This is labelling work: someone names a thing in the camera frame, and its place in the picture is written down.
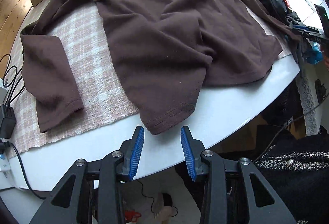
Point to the brown long-sleeve sweater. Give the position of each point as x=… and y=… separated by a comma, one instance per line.
x=163, y=52

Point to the pink white plaid cloth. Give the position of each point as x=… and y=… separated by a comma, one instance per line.
x=85, y=44

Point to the white power strip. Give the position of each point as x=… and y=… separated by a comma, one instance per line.
x=5, y=166

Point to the pine wood panel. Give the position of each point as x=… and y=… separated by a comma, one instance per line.
x=13, y=12

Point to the white lace cloth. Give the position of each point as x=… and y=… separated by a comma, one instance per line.
x=307, y=91

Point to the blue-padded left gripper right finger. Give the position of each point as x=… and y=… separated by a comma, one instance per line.
x=192, y=150

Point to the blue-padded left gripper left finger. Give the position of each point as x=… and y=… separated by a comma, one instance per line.
x=131, y=150

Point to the black power adapter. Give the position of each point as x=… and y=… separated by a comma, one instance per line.
x=7, y=121

